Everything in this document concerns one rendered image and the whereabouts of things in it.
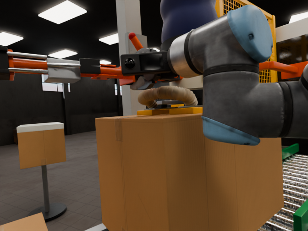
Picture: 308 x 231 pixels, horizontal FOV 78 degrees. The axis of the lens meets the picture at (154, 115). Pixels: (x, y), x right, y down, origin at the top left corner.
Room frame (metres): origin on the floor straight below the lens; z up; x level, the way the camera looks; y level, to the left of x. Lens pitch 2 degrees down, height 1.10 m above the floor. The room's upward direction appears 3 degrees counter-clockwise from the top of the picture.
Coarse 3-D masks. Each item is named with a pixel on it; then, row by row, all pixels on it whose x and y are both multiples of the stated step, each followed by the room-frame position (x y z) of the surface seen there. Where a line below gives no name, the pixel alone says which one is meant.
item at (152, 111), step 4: (160, 104) 0.77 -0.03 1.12; (164, 104) 0.76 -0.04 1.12; (184, 104) 0.86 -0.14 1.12; (156, 108) 0.71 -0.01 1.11; (160, 108) 0.72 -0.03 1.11; (164, 108) 0.73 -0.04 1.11; (168, 108) 0.74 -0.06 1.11; (172, 108) 0.76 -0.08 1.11; (140, 112) 0.73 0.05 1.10; (144, 112) 0.71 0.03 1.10; (148, 112) 0.69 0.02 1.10; (152, 112) 0.68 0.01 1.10; (156, 112) 0.69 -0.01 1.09; (160, 112) 0.70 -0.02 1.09; (164, 112) 0.71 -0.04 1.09; (168, 112) 0.72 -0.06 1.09
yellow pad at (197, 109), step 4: (200, 100) 0.61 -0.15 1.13; (200, 104) 0.61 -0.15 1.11; (176, 108) 0.58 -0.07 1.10; (180, 108) 0.57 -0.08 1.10; (184, 108) 0.55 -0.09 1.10; (188, 108) 0.54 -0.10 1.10; (192, 108) 0.53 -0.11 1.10; (196, 108) 0.53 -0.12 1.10; (200, 108) 0.54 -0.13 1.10; (172, 112) 0.59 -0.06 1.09; (176, 112) 0.58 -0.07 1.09; (180, 112) 0.56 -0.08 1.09; (184, 112) 0.55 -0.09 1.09; (188, 112) 0.54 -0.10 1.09; (192, 112) 0.53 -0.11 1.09; (196, 112) 0.53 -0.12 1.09; (200, 112) 0.54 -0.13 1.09
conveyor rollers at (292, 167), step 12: (300, 156) 1.90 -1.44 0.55; (288, 168) 1.59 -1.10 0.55; (300, 168) 1.59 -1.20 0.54; (288, 180) 1.35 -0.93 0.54; (300, 180) 1.36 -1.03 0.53; (288, 192) 1.19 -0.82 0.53; (300, 192) 1.15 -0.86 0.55; (288, 204) 1.04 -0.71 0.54; (300, 204) 1.01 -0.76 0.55; (276, 216) 0.93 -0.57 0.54; (288, 216) 0.96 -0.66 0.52; (264, 228) 0.88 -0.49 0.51; (276, 228) 0.84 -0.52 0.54; (288, 228) 0.82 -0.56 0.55
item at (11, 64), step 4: (8, 56) 0.37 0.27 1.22; (12, 56) 0.38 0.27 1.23; (12, 60) 0.38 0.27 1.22; (12, 64) 0.38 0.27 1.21; (12, 72) 0.38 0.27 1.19; (0, 76) 0.38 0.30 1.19; (4, 76) 0.38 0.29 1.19; (8, 76) 0.39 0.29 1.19; (12, 76) 0.39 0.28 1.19; (12, 80) 0.43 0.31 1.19
